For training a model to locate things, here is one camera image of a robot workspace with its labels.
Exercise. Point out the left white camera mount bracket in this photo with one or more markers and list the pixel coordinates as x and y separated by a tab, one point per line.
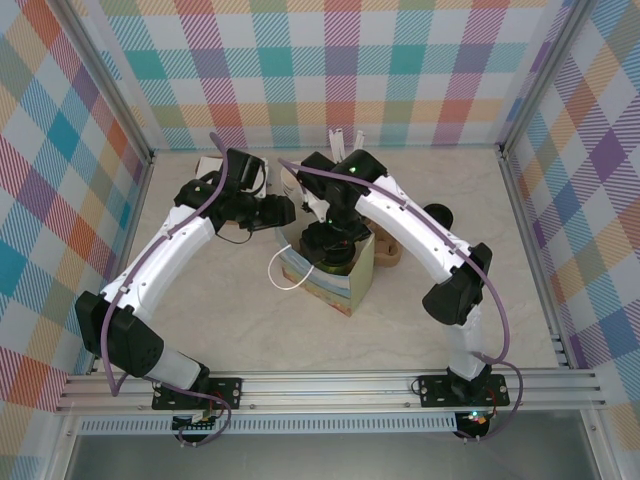
262	185

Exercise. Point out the stack of black cup lids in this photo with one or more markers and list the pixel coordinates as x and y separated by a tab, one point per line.
442	215

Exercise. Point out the stack of green paper cups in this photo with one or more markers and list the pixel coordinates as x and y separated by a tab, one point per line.
287	182

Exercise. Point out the aluminium frame post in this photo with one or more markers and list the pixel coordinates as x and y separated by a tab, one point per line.
107	85
545	75

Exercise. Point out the sky print paper gift bag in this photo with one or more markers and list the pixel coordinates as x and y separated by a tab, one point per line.
325	295

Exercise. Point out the white napkin stack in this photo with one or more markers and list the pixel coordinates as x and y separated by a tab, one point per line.
210	164

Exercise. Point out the brown cardboard cup carrier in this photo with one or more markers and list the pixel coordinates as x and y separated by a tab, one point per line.
390	250

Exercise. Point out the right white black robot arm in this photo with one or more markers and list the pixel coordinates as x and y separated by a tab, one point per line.
415	230

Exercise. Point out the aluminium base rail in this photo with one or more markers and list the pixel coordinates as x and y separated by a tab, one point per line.
325	390

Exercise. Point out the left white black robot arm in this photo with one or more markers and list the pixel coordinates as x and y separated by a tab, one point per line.
150	270

